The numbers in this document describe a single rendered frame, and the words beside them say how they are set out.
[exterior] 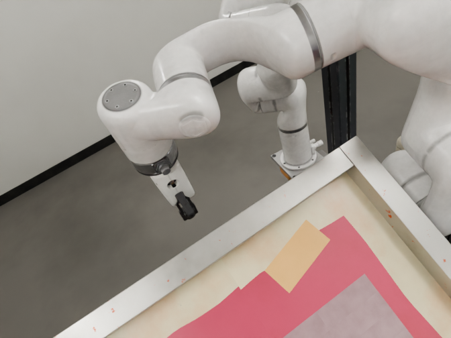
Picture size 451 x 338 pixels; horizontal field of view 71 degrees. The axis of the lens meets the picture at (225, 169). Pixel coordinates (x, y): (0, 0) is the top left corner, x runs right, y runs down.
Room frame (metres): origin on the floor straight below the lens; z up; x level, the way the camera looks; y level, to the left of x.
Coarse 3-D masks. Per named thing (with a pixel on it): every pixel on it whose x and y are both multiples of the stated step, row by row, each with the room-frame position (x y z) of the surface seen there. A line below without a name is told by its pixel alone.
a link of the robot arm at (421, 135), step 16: (432, 80) 0.35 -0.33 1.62; (416, 96) 0.37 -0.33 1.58; (432, 96) 0.34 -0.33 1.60; (448, 96) 0.32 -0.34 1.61; (416, 112) 0.35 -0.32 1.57; (432, 112) 0.33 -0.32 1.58; (448, 112) 0.32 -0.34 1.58; (416, 128) 0.34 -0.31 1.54; (432, 128) 0.32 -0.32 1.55; (448, 128) 0.31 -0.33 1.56; (416, 144) 0.33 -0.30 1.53; (432, 144) 0.30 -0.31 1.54; (448, 144) 0.28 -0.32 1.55; (416, 160) 0.32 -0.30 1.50; (432, 160) 0.28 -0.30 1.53; (448, 160) 0.27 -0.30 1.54; (432, 176) 0.27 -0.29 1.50; (448, 176) 0.25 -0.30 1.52; (432, 192) 0.26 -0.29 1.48; (448, 192) 0.24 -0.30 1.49; (432, 208) 0.25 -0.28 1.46; (448, 208) 0.24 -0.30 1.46; (448, 224) 0.24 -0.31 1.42
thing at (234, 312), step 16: (224, 304) 0.22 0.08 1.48; (240, 304) 0.21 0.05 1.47; (208, 320) 0.21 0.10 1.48; (224, 320) 0.20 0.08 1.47; (240, 320) 0.20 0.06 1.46; (256, 320) 0.19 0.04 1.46; (176, 336) 0.20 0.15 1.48; (192, 336) 0.20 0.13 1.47; (208, 336) 0.19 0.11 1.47; (224, 336) 0.19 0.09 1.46; (240, 336) 0.18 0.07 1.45; (256, 336) 0.17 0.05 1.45
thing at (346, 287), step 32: (320, 256) 0.24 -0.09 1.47; (352, 256) 0.23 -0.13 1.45; (256, 288) 0.23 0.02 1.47; (320, 288) 0.20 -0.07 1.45; (352, 288) 0.19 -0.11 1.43; (384, 288) 0.18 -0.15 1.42; (288, 320) 0.18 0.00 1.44; (320, 320) 0.17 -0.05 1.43; (352, 320) 0.16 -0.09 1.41; (384, 320) 0.15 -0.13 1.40; (416, 320) 0.14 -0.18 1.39
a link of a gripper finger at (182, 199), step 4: (180, 192) 0.39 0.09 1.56; (180, 196) 0.38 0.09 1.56; (184, 196) 0.38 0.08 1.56; (180, 200) 0.38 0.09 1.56; (184, 200) 0.38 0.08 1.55; (184, 204) 0.37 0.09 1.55; (188, 204) 0.37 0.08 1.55; (184, 208) 0.37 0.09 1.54; (188, 208) 0.37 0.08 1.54; (188, 212) 0.36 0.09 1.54; (192, 212) 0.36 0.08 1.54
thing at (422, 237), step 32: (320, 160) 0.34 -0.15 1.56; (352, 160) 0.33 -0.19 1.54; (288, 192) 0.31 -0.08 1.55; (384, 192) 0.28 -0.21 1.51; (224, 224) 0.29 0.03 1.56; (256, 224) 0.28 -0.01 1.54; (416, 224) 0.23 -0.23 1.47; (192, 256) 0.27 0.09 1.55; (416, 256) 0.20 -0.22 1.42; (448, 256) 0.18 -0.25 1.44; (128, 288) 0.25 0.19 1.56; (160, 288) 0.24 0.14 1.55; (448, 288) 0.15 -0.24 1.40; (96, 320) 0.23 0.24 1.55; (128, 320) 0.22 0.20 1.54
